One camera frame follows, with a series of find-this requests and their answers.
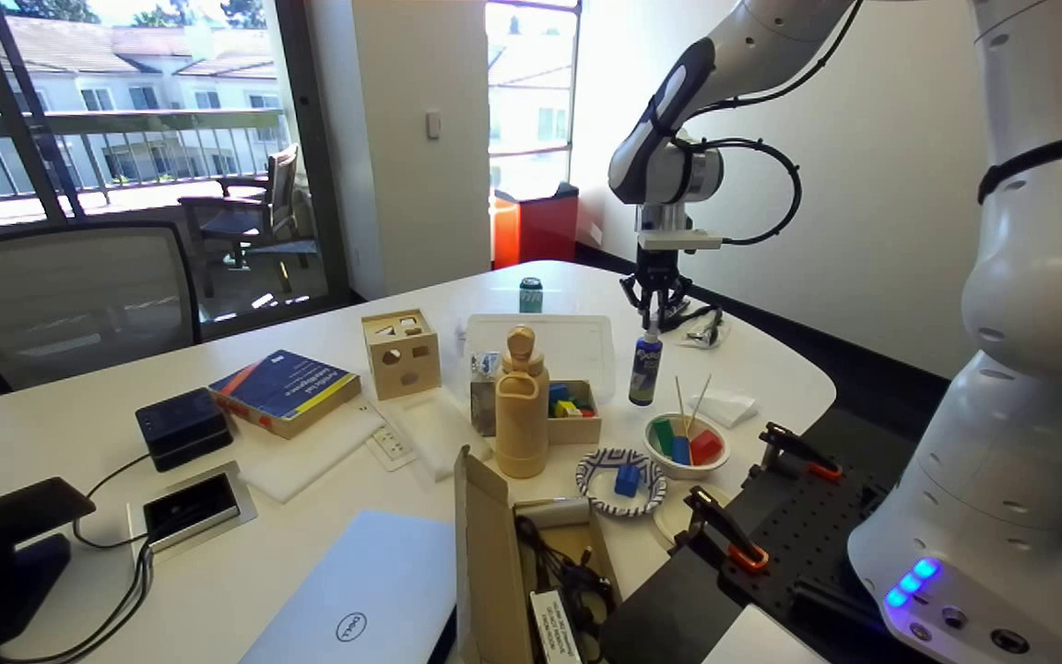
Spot blue and white patterned plate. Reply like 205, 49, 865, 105
573, 446, 671, 521

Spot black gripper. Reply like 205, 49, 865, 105
618, 248, 688, 335

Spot wooden shape sorter box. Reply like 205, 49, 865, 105
359, 306, 445, 402

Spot tan squeeze bottle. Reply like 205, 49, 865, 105
490, 323, 553, 482

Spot white label strip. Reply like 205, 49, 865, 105
525, 585, 585, 664

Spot red and orange cabinet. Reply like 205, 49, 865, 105
490, 184, 585, 269

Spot black smartphone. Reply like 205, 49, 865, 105
122, 461, 258, 554

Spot dark outdoor chair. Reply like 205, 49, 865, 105
176, 145, 328, 314

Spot white bowl of coloured blocks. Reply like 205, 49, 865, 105
638, 409, 734, 482

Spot yellow and blue bottle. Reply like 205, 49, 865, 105
628, 327, 666, 409

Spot white folded napkin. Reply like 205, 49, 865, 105
688, 383, 761, 432

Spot open cardboard box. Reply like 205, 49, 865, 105
449, 441, 623, 664

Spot blue toy block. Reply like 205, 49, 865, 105
612, 458, 649, 502

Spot thin wooden stick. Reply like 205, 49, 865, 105
671, 372, 717, 426

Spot black power cable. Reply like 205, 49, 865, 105
0, 448, 157, 664

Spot silver Dell laptop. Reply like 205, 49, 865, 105
240, 510, 460, 664

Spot grey mesh office chair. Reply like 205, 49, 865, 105
0, 216, 203, 397

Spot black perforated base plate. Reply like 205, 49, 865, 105
602, 402, 967, 664

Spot teal drink can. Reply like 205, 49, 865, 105
515, 274, 551, 318

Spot black and orange clamp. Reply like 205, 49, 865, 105
755, 419, 848, 485
681, 482, 774, 580

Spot small clear container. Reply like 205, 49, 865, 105
468, 352, 501, 438

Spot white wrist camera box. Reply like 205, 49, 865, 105
632, 225, 725, 256

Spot white foam board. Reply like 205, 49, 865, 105
232, 402, 386, 504

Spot small black box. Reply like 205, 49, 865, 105
131, 386, 240, 473

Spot blue book with red edge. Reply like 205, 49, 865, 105
205, 347, 365, 441

